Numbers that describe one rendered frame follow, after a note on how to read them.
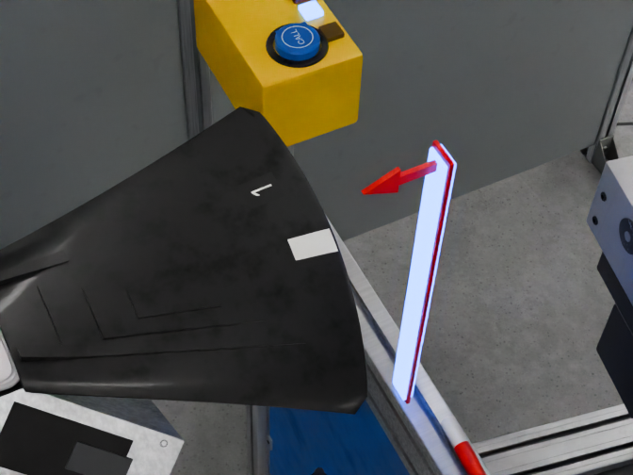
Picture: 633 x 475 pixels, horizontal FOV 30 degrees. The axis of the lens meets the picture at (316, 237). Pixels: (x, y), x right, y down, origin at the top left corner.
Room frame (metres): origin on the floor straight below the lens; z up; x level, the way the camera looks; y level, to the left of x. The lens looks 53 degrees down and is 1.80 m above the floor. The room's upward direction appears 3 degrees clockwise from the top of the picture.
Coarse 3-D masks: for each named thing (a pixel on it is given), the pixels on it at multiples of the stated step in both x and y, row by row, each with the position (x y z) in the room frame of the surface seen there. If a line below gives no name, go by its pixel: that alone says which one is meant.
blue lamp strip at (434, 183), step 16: (432, 176) 0.54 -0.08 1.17; (432, 192) 0.54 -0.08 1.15; (432, 208) 0.54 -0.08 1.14; (432, 224) 0.54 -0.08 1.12; (416, 240) 0.55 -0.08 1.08; (432, 240) 0.53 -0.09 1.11; (416, 256) 0.55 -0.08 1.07; (416, 272) 0.54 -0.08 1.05; (416, 288) 0.54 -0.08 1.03; (416, 304) 0.54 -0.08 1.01; (416, 320) 0.53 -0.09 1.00; (400, 336) 0.55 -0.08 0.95; (416, 336) 0.54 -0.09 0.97; (400, 352) 0.55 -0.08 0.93; (400, 368) 0.54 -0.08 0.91; (400, 384) 0.54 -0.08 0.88
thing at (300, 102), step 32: (224, 0) 0.82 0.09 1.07; (256, 0) 0.83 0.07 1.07; (288, 0) 0.83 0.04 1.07; (320, 0) 0.83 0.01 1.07; (224, 32) 0.79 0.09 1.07; (256, 32) 0.78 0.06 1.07; (224, 64) 0.79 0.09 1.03; (256, 64) 0.74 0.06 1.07; (288, 64) 0.74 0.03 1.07; (320, 64) 0.75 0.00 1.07; (352, 64) 0.76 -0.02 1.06; (256, 96) 0.73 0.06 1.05; (288, 96) 0.73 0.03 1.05; (320, 96) 0.74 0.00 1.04; (352, 96) 0.76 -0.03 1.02; (288, 128) 0.73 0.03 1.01; (320, 128) 0.74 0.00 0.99
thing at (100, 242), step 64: (256, 128) 0.56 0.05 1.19; (128, 192) 0.50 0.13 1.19; (192, 192) 0.51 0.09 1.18; (0, 256) 0.44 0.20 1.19; (64, 256) 0.44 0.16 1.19; (128, 256) 0.45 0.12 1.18; (192, 256) 0.46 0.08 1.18; (256, 256) 0.46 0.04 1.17; (320, 256) 0.47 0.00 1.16; (0, 320) 0.39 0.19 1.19; (64, 320) 0.40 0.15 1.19; (128, 320) 0.40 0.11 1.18; (192, 320) 0.41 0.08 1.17; (256, 320) 0.42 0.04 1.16; (320, 320) 0.43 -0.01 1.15; (64, 384) 0.35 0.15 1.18; (128, 384) 0.36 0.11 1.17; (192, 384) 0.37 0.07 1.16; (256, 384) 0.38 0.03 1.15; (320, 384) 0.39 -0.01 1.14
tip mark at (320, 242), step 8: (320, 232) 0.49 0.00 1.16; (328, 232) 0.49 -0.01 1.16; (288, 240) 0.48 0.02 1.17; (296, 240) 0.48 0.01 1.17; (304, 240) 0.48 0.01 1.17; (312, 240) 0.48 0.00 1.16; (320, 240) 0.49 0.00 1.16; (328, 240) 0.49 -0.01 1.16; (296, 248) 0.48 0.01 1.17; (304, 248) 0.48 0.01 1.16; (312, 248) 0.48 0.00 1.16; (320, 248) 0.48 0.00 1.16; (328, 248) 0.48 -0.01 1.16; (336, 248) 0.48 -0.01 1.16; (296, 256) 0.47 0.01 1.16; (304, 256) 0.47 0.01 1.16
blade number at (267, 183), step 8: (264, 176) 0.52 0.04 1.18; (272, 176) 0.53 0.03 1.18; (248, 184) 0.52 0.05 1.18; (256, 184) 0.52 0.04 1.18; (264, 184) 0.52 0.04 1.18; (272, 184) 0.52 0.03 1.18; (248, 192) 0.51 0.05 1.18; (256, 192) 0.51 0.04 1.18; (264, 192) 0.51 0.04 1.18; (272, 192) 0.51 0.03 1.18; (280, 192) 0.51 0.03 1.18; (248, 200) 0.51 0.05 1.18; (256, 200) 0.51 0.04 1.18; (264, 200) 0.51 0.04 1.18; (272, 200) 0.51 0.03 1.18
